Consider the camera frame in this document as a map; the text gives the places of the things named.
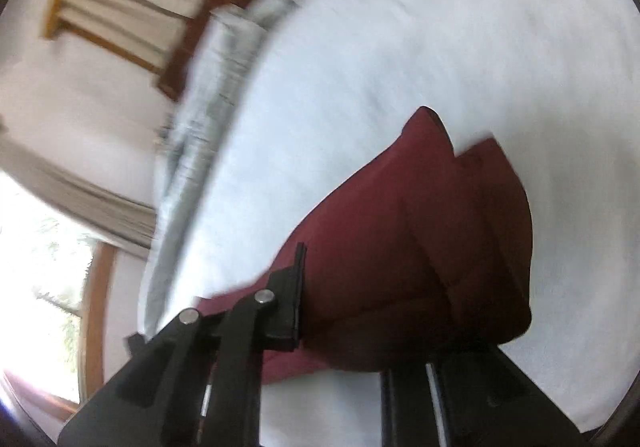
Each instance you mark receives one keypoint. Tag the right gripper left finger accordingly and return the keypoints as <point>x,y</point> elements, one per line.
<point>198,381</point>

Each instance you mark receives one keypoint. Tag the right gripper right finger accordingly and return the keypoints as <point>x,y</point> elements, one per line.
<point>478,398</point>

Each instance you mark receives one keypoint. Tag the maroon pants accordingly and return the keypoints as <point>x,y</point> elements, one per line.
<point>420,249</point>

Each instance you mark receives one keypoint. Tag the wooden framed window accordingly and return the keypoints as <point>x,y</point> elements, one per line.
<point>46,259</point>

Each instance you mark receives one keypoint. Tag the beige striped curtain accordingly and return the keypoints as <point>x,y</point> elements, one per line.
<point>122,221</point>

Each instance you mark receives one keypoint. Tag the grey rumpled blanket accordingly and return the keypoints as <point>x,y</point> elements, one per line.
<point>227,51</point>

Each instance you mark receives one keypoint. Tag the white bed sheet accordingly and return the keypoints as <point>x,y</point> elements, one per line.
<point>555,81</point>

